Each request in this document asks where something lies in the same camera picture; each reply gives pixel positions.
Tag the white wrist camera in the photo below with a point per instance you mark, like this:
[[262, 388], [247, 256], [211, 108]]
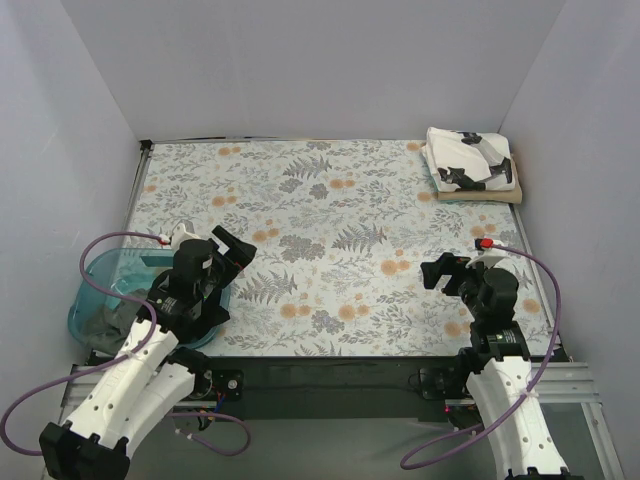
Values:
[[180, 233], [489, 253]]

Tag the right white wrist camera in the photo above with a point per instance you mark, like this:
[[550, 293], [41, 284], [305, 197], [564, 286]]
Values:
[[489, 253]]

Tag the white printed folded t shirt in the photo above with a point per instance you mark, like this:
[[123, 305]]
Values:
[[486, 157]]

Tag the teal plastic basket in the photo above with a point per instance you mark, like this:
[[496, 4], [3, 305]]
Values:
[[92, 295]]

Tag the aluminium rail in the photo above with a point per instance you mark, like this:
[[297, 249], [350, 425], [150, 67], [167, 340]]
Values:
[[571, 384]]

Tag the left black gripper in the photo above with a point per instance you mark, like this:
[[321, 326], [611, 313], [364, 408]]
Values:
[[223, 254]]

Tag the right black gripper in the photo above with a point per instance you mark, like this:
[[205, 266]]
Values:
[[454, 279]]

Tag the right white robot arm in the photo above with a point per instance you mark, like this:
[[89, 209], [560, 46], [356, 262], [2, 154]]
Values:
[[496, 370]]

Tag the floral table cloth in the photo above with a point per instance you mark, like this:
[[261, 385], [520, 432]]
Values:
[[341, 229]]

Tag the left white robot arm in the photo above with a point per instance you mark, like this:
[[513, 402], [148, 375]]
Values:
[[156, 367]]

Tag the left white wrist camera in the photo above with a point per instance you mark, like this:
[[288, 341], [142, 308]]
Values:
[[180, 233]]

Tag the grey t shirt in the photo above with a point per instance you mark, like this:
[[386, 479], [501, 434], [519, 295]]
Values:
[[107, 329]]

